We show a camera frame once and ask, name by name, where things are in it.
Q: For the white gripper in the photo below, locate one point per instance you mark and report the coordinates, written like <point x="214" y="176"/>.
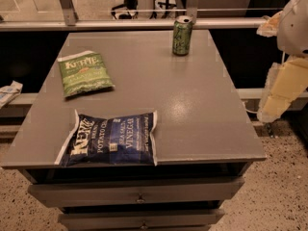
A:
<point x="295" y="28"/>

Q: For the green soda can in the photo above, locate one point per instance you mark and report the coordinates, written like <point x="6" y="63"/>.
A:
<point x="182" y="32"/>

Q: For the blue salt vinegar chip bag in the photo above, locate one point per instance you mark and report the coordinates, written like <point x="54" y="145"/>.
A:
<point x="118" y="140"/>

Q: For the green jalapeno chip bag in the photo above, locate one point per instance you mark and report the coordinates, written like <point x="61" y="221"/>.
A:
<point x="84" y="72"/>

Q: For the grey drawer cabinet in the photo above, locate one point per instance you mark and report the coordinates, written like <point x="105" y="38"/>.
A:
<point x="159" y="152"/>

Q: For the black office chair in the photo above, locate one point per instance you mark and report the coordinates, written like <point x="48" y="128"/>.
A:
<point x="126" y="10"/>

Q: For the lower grey drawer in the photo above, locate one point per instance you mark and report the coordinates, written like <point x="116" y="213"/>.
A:
<point x="142" y="221"/>

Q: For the grey drawer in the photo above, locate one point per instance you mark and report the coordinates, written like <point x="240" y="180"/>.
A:
<point x="136" y="192"/>
<point x="142" y="221"/>

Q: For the upper grey drawer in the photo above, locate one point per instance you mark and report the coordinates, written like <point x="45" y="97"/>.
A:
<point x="136" y="192"/>

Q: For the white packet on ledge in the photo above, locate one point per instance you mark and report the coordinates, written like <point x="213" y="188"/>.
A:
<point x="8" y="93"/>

